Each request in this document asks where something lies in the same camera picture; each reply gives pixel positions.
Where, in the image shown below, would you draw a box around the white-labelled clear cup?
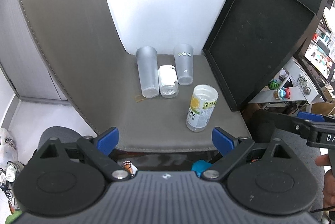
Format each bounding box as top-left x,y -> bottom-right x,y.
158,65 -> 178,98

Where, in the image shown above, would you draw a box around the tall frosted plastic cup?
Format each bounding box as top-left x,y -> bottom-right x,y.
136,46 -> 160,98

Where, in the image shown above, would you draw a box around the frosted cup with dots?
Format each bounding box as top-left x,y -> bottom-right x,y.
173,44 -> 193,86

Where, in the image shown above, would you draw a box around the person's right hand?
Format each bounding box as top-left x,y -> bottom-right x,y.
315,154 -> 335,207

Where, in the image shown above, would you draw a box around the grey round stool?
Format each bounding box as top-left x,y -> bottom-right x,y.
37,126 -> 97,150

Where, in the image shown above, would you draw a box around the small toy figurines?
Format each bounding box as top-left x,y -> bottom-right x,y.
267,79 -> 291,100

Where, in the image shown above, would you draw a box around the orange rubber band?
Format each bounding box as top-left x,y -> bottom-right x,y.
135,94 -> 147,103

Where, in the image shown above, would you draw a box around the white plastic bag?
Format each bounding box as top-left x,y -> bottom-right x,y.
0,128 -> 18,168

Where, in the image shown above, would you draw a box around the white sneakers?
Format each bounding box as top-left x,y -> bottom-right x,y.
1,161 -> 24,213

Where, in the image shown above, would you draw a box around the black tray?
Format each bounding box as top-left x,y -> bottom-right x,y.
203,0 -> 317,111

